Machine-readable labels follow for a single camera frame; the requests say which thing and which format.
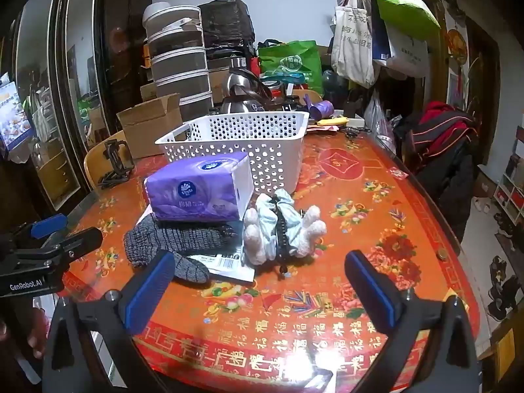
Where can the canvas tote bag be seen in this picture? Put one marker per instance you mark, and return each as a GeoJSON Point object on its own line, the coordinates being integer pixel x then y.
{"type": "Point", "coordinates": [352, 41]}

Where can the black coat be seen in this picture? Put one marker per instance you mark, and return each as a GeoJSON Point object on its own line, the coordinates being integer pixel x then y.
{"type": "Point", "coordinates": [446, 188]}

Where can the black phone holder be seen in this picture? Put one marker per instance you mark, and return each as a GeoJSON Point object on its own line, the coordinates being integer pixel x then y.
{"type": "Point", "coordinates": [116, 159]}

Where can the red printed tablecloth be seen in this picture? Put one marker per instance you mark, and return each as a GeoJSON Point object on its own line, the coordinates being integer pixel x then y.
{"type": "Point", "coordinates": [327, 196]}

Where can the black bag on top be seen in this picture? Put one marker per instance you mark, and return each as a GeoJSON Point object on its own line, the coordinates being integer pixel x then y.
{"type": "Point", "coordinates": [225, 20]}

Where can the bunch of keys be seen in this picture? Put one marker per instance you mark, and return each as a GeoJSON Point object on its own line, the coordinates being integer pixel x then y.
{"type": "Point", "coordinates": [354, 132]}

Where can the white hanging bag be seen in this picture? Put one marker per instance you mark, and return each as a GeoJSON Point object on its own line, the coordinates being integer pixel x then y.
{"type": "Point", "coordinates": [409, 53]}

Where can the red black striped jacket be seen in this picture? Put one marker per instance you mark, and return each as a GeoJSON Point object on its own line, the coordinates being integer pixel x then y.
{"type": "Point", "coordinates": [446, 131]}

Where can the steel kettle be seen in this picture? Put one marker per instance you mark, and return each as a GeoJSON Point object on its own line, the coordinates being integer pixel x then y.
{"type": "Point", "coordinates": [241, 104]}

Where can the wooden chair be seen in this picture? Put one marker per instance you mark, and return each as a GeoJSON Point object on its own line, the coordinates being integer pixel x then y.
{"type": "Point", "coordinates": [94, 159]}
{"type": "Point", "coordinates": [307, 96]}

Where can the black shoe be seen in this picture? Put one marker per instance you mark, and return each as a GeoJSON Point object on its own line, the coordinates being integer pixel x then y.
{"type": "Point", "coordinates": [503, 290]}

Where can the clear plastic bag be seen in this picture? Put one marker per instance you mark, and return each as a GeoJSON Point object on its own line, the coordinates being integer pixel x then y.
{"type": "Point", "coordinates": [376, 118]}

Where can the green shopping bag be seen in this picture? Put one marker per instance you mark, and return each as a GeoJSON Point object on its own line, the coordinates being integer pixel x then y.
{"type": "Point", "coordinates": [290, 61]}

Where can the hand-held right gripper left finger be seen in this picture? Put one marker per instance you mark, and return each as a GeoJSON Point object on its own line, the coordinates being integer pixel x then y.
{"type": "Point", "coordinates": [149, 290]}

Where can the cardboard box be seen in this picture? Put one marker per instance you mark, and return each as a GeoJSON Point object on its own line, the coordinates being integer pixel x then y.
{"type": "Point", "coordinates": [147, 131]}

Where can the stacked plastic drawers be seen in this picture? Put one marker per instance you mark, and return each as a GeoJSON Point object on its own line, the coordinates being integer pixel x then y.
{"type": "Point", "coordinates": [180, 69]}

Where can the dark plastic bottle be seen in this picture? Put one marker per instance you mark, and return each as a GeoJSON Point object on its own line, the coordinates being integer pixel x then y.
{"type": "Point", "coordinates": [333, 82]}

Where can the yellow cloth roll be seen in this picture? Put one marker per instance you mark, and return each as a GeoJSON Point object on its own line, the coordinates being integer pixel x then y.
{"type": "Point", "coordinates": [333, 121]}

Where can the purple plastic scoop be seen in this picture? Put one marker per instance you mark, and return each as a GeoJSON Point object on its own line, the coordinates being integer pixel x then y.
{"type": "Point", "coordinates": [323, 108]}

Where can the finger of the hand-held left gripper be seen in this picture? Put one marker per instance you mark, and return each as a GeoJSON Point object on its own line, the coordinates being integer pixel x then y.
{"type": "Point", "coordinates": [82, 239]}
{"type": "Point", "coordinates": [47, 225]}

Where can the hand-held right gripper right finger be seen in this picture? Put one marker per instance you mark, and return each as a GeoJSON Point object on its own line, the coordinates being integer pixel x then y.
{"type": "Point", "coordinates": [378, 294]}

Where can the purple tissue pack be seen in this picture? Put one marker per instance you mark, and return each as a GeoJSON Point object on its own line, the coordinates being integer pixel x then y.
{"type": "Point", "coordinates": [192, 192]}

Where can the grey knitted glove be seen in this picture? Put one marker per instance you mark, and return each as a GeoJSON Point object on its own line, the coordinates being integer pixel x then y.
{"type": "Point", "coordinates": [163, 237]}

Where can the bright green hanging bag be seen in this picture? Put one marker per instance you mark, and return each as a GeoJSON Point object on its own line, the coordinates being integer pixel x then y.
{"type": "Point", "coordinates": [403, 4]}

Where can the white paper package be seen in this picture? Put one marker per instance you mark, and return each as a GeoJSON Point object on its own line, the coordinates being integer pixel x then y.
{"type": "Point", "coordinates": [229, 268]}

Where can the coin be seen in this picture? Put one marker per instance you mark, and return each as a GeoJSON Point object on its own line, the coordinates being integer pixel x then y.
{"type": "Point", "coordinates": [441, 255]}

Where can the person's left hand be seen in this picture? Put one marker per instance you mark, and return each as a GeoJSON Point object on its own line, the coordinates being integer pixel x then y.
{"type": "Point", "coordinates": [35, 335]}

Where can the blue hanging bag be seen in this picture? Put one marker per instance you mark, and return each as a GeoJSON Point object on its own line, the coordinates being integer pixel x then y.
{"type": "Point", "coordinates": [378, 41]}

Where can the red wall ornament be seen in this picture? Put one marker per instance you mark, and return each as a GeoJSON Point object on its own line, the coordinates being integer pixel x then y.
{"type": "Point", "coordinates": [456, 45]}

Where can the dark mirrored cabinet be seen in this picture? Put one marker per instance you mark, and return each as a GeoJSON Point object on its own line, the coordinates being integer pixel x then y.
{"type": "Point", "coordinates": [123, 49]}

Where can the white shelf unit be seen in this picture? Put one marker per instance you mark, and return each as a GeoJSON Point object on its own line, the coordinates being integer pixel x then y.
{"type": "Point", "coordinates": [509, 188]}

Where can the white perforated plastic basket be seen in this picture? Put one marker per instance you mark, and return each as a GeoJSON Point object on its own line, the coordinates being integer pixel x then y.
{"type": "Point", "coordinates": [270, 159]}

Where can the pink papers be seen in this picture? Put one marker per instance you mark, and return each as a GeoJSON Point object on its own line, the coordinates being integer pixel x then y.
{"type": "Point", "coordinates": [323, 128]}

